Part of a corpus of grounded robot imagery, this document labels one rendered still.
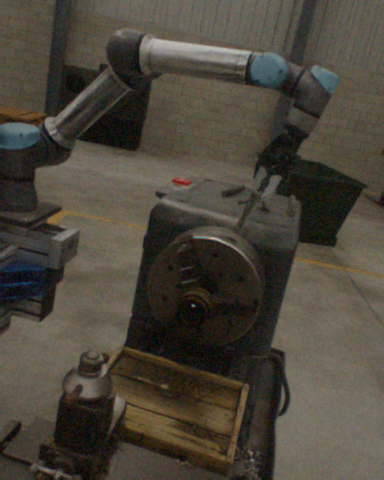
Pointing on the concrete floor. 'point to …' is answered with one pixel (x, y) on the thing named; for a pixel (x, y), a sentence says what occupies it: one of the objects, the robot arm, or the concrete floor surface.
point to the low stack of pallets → (21, 116)
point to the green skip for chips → (320, 199)
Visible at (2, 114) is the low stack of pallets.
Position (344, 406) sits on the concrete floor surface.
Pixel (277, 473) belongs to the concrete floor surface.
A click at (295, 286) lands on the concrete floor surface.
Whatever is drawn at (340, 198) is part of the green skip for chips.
